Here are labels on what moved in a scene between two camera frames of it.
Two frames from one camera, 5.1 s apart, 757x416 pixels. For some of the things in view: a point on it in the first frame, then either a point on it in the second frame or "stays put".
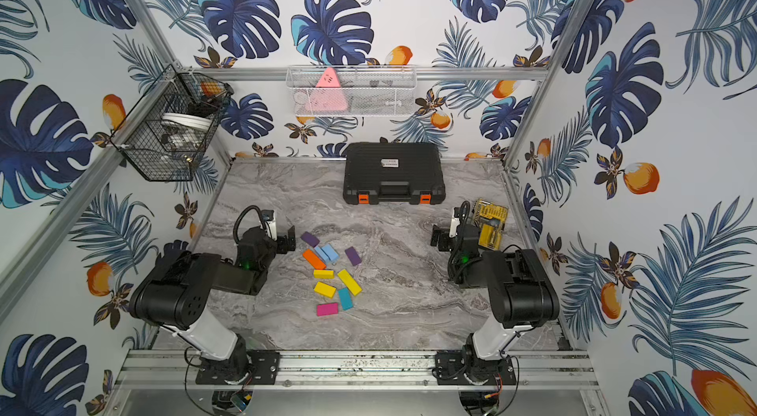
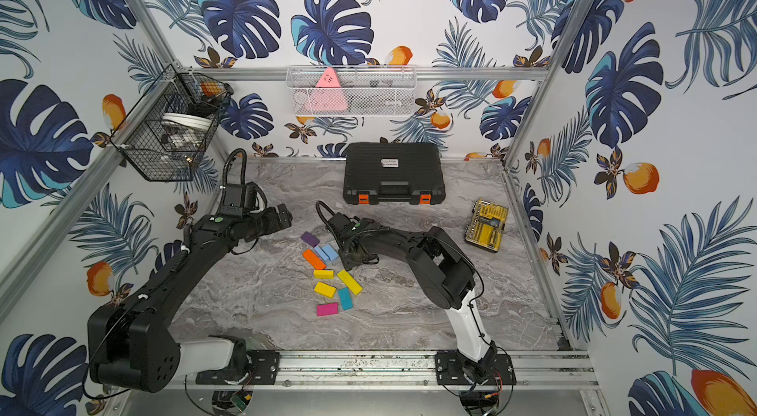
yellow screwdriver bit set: x=490 y=219 stays put
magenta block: x=327 y=309 stays put
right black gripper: x=439 y=234 → x=345 y=261
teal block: x=345 y=298 stays put
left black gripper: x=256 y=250 → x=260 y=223
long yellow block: x=349 y=281 stays put
